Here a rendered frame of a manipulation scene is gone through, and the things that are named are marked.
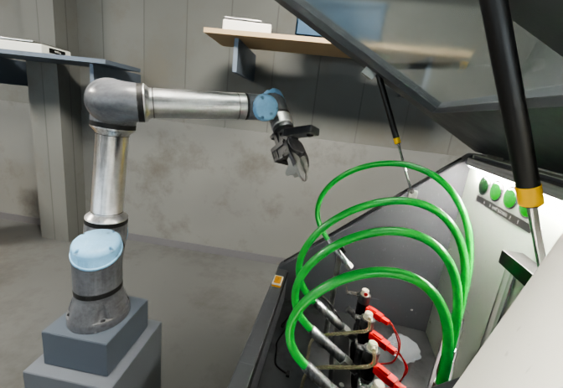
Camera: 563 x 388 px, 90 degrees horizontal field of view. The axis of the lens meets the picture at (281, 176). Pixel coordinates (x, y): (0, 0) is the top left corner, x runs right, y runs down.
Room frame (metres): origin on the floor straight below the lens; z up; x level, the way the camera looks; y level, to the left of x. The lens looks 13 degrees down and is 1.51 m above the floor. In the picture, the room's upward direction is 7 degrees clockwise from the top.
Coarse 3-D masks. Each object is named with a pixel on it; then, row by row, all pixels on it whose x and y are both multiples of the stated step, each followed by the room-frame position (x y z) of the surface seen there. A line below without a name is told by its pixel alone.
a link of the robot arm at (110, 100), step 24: (96, 96) 0.67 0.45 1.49; (120, 96) 0.67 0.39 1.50; (144, 96) 0.69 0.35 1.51; (168, 96) 0.72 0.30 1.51; (192, 96) 0.75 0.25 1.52; (216, 96) 0.77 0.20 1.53; (240, 96) 0.81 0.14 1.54; (264, 96) 0.81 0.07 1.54; (120, 120) 0.69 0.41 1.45; (144, 120) 0.70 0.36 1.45; (264, 120) 0.81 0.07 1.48
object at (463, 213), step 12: (360, 168) 0.69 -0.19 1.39; (420, 168) 0.62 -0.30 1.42; (336, 180) 0.73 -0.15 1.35; (444, 180) 0.59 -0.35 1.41; (324, 192) 0.74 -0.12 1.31; (456, 192) 0.58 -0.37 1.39; (456, 204) 0.57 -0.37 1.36; (468, 216) 0.56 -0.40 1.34; (468, 228) 0.55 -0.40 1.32; (468, 240) 0.55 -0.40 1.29; (468, 252) 0.55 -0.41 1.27; (468, 288) 0.54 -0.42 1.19
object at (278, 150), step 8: (280, 128) 0.93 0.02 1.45; (272, 136) 0.96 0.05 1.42; (280, 136) 0.94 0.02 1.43; (288, 136) 0.90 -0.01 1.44; (280, 144) 0.89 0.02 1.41; (296, 144) 0.89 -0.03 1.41; (272, 152) 0.91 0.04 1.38; (280, 152) 0.89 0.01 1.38; (296, 152) 0.87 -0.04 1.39; (280, 160) 0.88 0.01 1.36
